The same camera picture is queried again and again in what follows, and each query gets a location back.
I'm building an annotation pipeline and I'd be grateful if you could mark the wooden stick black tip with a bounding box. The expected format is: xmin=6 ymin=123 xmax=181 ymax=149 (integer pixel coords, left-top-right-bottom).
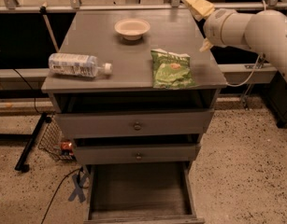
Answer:
xmin=39 ymin=2 xmax=59 ymax=52

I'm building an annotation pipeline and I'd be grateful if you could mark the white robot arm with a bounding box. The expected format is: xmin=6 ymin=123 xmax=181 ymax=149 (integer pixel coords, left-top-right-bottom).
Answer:
xmin=181 ymin=0 xmax=287 ymax=83

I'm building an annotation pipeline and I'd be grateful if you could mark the grey top drawer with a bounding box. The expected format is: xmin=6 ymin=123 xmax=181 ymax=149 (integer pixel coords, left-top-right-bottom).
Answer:
xmin=55 ymin=109 xmax=214 ymax=139

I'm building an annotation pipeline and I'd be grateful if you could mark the grey middle drawer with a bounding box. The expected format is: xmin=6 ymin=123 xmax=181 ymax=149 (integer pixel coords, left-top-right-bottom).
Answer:
xmin=73 ymin=144 xmax=201 ymax=165

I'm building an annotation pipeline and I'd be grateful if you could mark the wire mesh basket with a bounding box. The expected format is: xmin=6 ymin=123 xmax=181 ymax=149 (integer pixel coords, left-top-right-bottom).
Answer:
xmin=38 ymin=117 xmax=75 ymax=161

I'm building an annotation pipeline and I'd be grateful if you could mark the green jalapeno chip bag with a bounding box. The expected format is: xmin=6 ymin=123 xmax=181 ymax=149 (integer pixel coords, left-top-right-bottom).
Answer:
xmin=151 ymin=49 xmax=195 ymax=90

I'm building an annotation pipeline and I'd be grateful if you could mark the black metal floor bar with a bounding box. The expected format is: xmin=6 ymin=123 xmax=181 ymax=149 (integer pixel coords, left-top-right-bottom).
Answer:
xmin=15 ymin=112 xmax=48 ymax=173

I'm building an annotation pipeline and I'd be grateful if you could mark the clear plastic water bottle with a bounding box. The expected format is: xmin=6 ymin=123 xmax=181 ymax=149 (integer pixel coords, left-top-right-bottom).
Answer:
xmin=49 ymin=53 xmax=112 ymax=77

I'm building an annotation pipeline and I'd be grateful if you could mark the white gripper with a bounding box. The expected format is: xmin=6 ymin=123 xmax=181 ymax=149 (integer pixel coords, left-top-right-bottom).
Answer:
xmin=181 ymin=0 xmax=252 ymax=52

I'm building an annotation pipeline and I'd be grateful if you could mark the white hanging cable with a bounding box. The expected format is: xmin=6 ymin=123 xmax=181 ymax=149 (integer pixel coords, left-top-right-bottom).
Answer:
xmin=226 ymin=0 xmax=268 ymax=88

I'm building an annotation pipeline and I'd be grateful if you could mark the grey open bottom drawer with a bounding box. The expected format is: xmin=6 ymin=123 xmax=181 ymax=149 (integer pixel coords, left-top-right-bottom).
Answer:
xmin=83 ymin=162 xmax=205 ymax=224

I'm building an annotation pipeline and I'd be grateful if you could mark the black floor cable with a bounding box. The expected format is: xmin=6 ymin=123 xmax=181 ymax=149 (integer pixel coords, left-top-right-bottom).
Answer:
xmin=39 ymin=166 xmax=85 ymax=224

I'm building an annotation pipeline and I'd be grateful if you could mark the dark cabinet at right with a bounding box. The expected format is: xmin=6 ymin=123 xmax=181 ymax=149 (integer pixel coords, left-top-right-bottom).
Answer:
xmin=264 ymin=72 xmax=287 ymax=128

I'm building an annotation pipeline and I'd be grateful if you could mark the orange soda can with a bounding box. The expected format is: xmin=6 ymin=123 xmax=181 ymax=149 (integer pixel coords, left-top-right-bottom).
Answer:
xmin=60 ymin=141 xmax=72 ymax=152

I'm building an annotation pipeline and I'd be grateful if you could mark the grey wooden drawer cabinet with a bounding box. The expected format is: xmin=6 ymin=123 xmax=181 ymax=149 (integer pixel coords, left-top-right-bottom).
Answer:
xmin=40 ymin=8 xmax=228 ymax=173

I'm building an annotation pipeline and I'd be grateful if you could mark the white paper bowl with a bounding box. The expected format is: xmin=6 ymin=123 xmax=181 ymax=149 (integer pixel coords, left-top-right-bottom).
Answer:
xmin=114 ymin=19 xmax=151 ymax=41

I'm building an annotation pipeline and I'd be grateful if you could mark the grey tape cross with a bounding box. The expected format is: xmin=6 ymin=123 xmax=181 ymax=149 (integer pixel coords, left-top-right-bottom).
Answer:
xmin=68 ymin=175 xmax=88 ymax=203

